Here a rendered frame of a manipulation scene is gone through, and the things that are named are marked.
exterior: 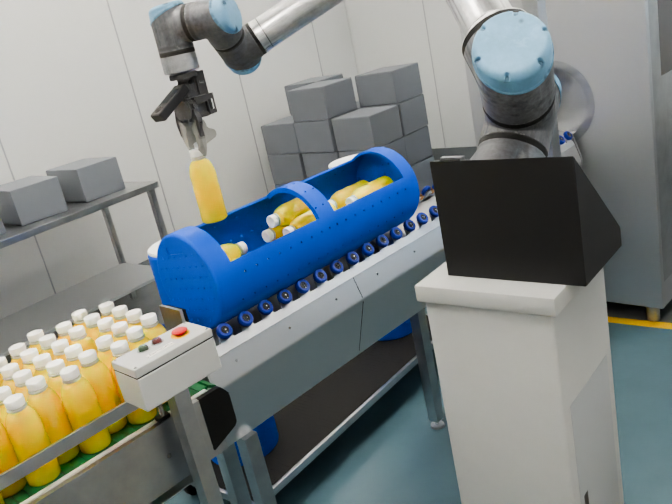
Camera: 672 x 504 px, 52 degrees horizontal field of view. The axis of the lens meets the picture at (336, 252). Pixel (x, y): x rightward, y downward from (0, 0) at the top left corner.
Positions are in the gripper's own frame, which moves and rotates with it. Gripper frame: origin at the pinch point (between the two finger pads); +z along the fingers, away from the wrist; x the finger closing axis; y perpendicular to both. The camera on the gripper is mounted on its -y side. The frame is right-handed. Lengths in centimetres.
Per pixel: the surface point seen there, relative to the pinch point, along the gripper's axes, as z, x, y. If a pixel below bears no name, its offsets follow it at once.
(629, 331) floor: 143, -28, 192
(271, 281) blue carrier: 39.1, -8.7, 7.0
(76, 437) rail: 46, -17, -59
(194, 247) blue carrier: 22.5, -3.7, -10.7
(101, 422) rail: 46, -17, -53
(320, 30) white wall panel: -10, 373, 430
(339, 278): 50, -7, 34
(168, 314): 39.7, 5.6, -18.4
